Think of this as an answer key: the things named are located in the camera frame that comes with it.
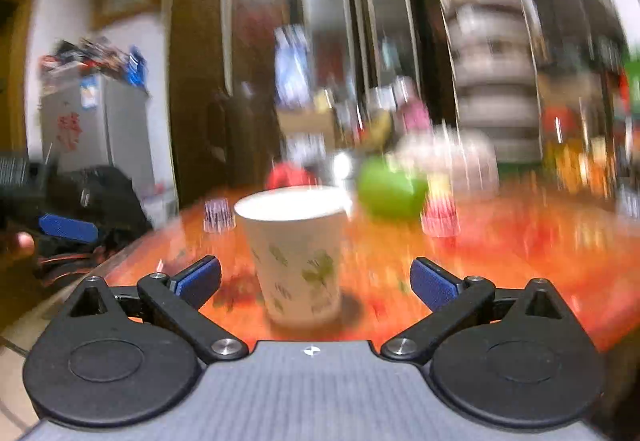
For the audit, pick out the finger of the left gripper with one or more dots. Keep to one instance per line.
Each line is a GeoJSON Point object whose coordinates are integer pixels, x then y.
{"type": "Point", "coordinates": [67, 228]}

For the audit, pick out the white mesh food cover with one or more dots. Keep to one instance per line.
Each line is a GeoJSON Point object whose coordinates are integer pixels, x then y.
{"type": "Point", "coordinates": [466, 158]}

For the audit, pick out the red polka-dot cupcake liner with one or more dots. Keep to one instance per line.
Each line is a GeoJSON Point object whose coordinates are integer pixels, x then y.
{"type": "Point", "coordinates": [440, 217]}

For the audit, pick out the brown plastic pitcher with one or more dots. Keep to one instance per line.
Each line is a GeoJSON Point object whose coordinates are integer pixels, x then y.
{"type": "Point", "coordinates": [243, 135]}

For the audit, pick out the white leaf-pattern paper cup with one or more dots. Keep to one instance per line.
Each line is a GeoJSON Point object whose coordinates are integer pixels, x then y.
{"type": "Point", "coordinates": [295, 237]}

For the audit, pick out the green plastic cup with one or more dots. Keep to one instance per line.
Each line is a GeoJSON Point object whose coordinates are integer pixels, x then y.
{"type": "Point", "coordinates": [390, 193]}

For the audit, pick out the purple polka-dot cupcake liner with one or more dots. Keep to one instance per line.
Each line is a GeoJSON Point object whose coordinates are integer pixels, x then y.
{"type": "Point", "coordinates": [218, 216]}

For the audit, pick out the red transparent plastic jar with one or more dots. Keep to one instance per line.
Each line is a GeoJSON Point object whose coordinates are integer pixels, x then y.
{"type": "Point", "coordinates": [286, 175]}

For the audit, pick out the cardboard box with label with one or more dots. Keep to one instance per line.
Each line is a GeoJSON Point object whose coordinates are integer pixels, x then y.
{"type": "Point", "coordinates": [306, 136]}

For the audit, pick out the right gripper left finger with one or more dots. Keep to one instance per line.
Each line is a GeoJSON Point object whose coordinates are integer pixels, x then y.
{"type": "Point", "coordinates": [174, 303]}

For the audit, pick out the grey small refrigerator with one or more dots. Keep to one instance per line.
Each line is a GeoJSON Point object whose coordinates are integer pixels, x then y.
{"type": "Point", "coordinates": [98, 121]}

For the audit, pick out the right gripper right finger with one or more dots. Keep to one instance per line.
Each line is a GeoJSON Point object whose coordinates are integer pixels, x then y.
{"type": "Point", "coordinates": [455, 304]}

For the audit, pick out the white tiered dish rack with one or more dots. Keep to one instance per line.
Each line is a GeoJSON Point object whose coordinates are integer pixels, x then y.
{"type": "Point", "coordinates": [495, 83]}

